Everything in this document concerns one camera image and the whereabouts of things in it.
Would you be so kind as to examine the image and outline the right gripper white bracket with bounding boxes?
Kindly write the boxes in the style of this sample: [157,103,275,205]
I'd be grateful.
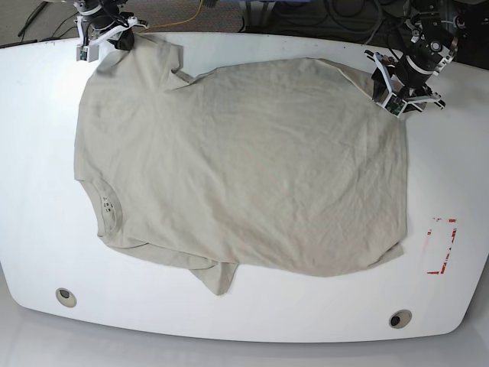
[76,13,148,50]

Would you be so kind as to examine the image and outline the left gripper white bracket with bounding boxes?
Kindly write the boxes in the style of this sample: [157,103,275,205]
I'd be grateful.
[364,50,445,113]

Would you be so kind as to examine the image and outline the beige t-shirt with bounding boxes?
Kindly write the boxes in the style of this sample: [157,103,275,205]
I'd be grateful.
[74,37,408,295]

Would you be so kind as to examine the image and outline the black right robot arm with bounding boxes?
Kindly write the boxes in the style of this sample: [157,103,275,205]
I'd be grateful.
[73,0,148,60]

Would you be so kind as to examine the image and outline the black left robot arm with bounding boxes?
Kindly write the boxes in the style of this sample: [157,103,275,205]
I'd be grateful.
[364,1,458,118]

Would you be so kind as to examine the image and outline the red tape rectangle marking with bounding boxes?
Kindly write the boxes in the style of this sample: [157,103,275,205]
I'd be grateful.
[422,218,458,275]

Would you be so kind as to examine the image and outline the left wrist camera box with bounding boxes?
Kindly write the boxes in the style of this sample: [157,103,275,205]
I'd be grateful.
[384,94,407,118]

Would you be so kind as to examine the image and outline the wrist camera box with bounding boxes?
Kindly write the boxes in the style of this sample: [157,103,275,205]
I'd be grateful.
[384,94,407,118]
[76,45,99,63]

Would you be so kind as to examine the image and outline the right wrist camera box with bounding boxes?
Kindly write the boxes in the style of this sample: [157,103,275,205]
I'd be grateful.
[76,45,99,63]

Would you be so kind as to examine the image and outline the yellow cable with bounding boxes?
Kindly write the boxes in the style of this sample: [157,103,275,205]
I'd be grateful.
[140,0,203,33]

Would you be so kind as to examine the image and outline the right table cable grommet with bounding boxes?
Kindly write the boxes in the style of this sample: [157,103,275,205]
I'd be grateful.
[388,310,413,329]

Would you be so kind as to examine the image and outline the table cable grommet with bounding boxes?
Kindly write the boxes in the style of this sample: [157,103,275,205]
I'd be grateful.
[388,310,413,329]
[56,288,77,308]

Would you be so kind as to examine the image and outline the left table cable grommet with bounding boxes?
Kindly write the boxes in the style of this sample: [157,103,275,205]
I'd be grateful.
[56,288,77,308]

